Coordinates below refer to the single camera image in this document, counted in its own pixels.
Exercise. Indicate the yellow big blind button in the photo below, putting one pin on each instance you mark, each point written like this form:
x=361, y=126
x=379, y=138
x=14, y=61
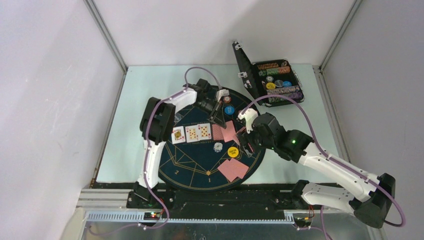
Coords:
x=233, y=152

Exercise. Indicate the face up nine card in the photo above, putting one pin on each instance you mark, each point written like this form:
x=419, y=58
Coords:
x=192, y=134

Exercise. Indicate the blue button in case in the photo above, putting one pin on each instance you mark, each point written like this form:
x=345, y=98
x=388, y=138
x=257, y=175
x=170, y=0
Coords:
x=287, y=84

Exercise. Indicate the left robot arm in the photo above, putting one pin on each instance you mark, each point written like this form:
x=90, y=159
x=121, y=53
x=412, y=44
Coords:
x=158, y=121

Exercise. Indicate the clear dealer button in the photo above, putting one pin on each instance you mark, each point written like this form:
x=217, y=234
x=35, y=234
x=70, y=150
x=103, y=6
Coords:
x=177, y=117

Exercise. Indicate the pink card mid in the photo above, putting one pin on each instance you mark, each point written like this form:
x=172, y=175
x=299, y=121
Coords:
x=217, y=134

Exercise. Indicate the yellow button in case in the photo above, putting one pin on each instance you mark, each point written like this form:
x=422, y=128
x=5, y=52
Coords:
x=270, y=86

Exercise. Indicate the pink dealt card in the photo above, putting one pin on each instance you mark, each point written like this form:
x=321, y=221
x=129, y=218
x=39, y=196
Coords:
x=240, y=168

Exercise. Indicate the face up eight card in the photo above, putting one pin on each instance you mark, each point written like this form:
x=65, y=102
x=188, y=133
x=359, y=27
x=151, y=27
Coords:
x=204, y=131

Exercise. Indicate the blue small blind button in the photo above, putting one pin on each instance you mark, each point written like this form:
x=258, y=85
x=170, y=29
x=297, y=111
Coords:
x=229, y=110

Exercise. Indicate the blue white chip stack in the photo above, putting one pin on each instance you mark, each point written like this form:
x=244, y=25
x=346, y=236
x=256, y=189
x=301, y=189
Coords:
x=217, y=147

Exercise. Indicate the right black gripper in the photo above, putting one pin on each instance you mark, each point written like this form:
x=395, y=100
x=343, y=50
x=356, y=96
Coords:
x=248, y=131

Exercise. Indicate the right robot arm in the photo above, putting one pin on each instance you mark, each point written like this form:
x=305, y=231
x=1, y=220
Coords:
x=365, y=195

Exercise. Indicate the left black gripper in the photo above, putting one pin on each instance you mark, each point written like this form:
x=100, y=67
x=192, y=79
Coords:
x=217, y=116

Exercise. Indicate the round dark poker mat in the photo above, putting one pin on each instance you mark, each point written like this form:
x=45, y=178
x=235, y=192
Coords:
x=194, y=166

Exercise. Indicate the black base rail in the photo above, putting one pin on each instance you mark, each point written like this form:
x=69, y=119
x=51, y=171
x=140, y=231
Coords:
x=251, y=202

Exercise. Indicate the black poker chip case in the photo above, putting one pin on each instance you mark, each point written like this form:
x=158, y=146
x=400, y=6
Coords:
x=267, y=78

